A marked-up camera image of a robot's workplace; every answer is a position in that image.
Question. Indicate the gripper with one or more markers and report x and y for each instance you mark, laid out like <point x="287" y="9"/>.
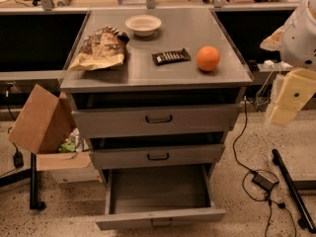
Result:
<point x="300" y="39"/>

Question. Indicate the grey bottom drawer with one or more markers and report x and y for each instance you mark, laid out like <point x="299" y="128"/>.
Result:
<point x="157" y="197"/>

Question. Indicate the grey drawer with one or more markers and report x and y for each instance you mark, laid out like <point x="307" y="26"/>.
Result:
<point x="157" y="197"/>
<point x="155" y="121"/>
<point x="156" y="156"/>

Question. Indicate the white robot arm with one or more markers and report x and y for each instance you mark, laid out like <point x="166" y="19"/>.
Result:
<point x="296" y="43"/>

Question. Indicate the grey top drawer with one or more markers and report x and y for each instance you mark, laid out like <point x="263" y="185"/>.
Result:
<point x="155" y="121"/>

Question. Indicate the grey metal drawer cabinet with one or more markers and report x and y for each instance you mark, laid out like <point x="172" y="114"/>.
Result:
<point x="140" y="83"/>

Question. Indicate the grey middle drawer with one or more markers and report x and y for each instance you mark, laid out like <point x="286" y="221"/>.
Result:
<point x="156" y="156"/>

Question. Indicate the white power strip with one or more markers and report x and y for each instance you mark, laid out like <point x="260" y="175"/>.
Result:
<point x="272" y="65"/>

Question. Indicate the orange fruit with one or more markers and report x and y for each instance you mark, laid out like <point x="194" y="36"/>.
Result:
<point x="207" y="58"/>

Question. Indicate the black power adapter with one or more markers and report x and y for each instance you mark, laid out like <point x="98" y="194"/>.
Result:
<point x="265" y="180"/>

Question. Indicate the dark snack bar wrapper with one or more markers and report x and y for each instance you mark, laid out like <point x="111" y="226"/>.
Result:
<point x="172" y="56"/>

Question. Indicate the black floor stand leg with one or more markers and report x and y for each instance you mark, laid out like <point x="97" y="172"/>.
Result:
<point x="305" y="221"/>

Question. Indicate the white bowl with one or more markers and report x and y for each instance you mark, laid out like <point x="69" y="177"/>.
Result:
<point x="143" y="25"/>

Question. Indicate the crumpled chip bag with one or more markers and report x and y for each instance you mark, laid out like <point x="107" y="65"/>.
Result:
<point x="103" y="48"/>

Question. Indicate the brown cardboard box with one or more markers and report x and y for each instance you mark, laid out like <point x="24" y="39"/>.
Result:
<point x="45" y="127"/>

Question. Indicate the small black plug adapter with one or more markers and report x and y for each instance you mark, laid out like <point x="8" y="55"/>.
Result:
<point x="18" y="160"/>

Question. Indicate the black table leg left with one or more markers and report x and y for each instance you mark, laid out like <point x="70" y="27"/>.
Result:
<point x="35" y="203"/>

